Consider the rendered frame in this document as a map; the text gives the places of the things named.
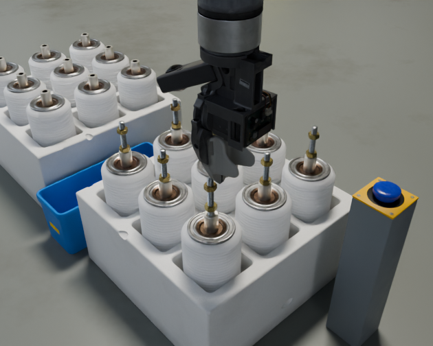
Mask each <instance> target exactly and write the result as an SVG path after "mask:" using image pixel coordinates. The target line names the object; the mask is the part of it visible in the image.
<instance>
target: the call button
mask: <svg viewBox="0 0 433 346"><path fill-rule="evenodd" d="M373 194H374V195H375V198H376V199H378V200H380V201H381V202H384V203H393V202H394V201H396V200H398V199H399V198H400V196H401V188H400V187H399V186H398V185H396V184H394V183H392V182H390V181H379V182H377V183H375V184H374V186H373Z"/></svg>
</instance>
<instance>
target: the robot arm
mask: <svg viewBox="0 0 433 346"><path fill-rule="evenodd" d="M263 1H264V0H197V7H198V8H197V27H198V44H200V57H201V60H198V61H194V62H191V63H188V64H185V65H172V66H171V67H169V68H168V69H167V70H166V72H165V73H164V74H162V75H160V76H158V77H157V79H156V81H157V83H158V85H159V87H160V90H161V92H162V93H168V92H171V91H183V90H185V89H187V88H188V87H193V86H196V85H199V84H204V83H207V82H208V83H207V84H205V85H203V86H202V87H201V92H200V93H198V94H197V99H196V101H195V103H194V105H193V106H194V111H193V119H192V120H191V124H192V131H191V142H192V147H193V149H194V151H195V153H196V155H197V158H198V160H200V162H201V164H202V166H203V167H204V169H205V170H206V172H207V173H208V175H209V176H210V177H211V178H212V179H213V180H214V181H216V182H217V183H219V184H221V183H222V182H223V181H224V180H225V178H226V177H227V176H228V177H232V178H236V177H238V175H239V172H238V168H237V166H236V165H242V166H247V167H251V166H253V165H254V164H255V156H254V154H253V153H252V152H251V151H250V150H249V149H248V148H247V147H248V146H249V145H251V144H252V143H254V142H255V141H256V140H258V139H260V138H261V137H262V136H264V135H265V134H267V133H268V132H269V131H271V129H272V130H275V123H276V105H277V96H278V94H275V93H272V92H270V91H267V90H264V89H263V72H264V69H266V68H268V67H270V66H271V65H272V56H273V54H269V53H267V52H264V51H261V50H259V45H260V42H261V31H262V17H263ZM272 110H273V112H272ZM212 133H213V134H215V135H213V134H212Z"/></svg>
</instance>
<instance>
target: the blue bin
mask: <svg viewBox="0 0 433 346"><path fill-rule="evenodd" d="M131 151H136V152H140V153H142V154H144V155H146V156H147V157H148V158H150V157H153V156H154V154H153V144H152V143H149V142H144V143H141V144H139V145H136V146H134V147H132V148H131ZM105 161H106V160H104V161H101V162H99V163H97V164H95V165H93V166H91V167H89V168H86V169H84V170H82V171H80V172H77V173H75V174H73V175H71V176H68V177H67V178H64V179H62V180H60V181H58V182H56V183H53V184H51V185H49V186H47V187H44V188H43V189H40V190H38V192H37V193H36V197H37V199H38V201H39V202H40V204H41V206H42V208H43V212H44V214H45V218H46V221H47V224H48V227H49V230H50V233H51V235H52V237H53V238H54V239H55V240H56V241H57V242H58V243H59V244H60V245H61V246H62V247H63V248H64V249H65V250H66V251H67V252H68V253H69V254H74V253H77V252H79V251H81V250H83V249H84V248H86V247H87V243H86V239H85V233H84V229H83V226H82V220H81V217H80V210H79V207H78V201H77V197H76V192H78V191H80V190H82V189H84V188H86V187H91V186H92V185H93V184H95V183H97V182H99V181H101V180H102V173H101V167H102V165H103V163H104V162H105Z"/></svg>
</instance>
